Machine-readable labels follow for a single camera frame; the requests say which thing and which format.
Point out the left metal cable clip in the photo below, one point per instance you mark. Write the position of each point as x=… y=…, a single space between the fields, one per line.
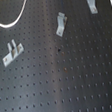
x=14 y=51

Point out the right metal cable clip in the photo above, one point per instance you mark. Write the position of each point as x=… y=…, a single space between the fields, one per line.
x=92 y=6

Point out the middle metal cable clip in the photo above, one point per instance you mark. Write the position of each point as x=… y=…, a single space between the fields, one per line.
x=61 y=19

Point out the metal cable clip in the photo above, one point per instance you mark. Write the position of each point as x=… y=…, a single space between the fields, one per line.
x=14 y=51
x=61 y=19
x=92 y=6

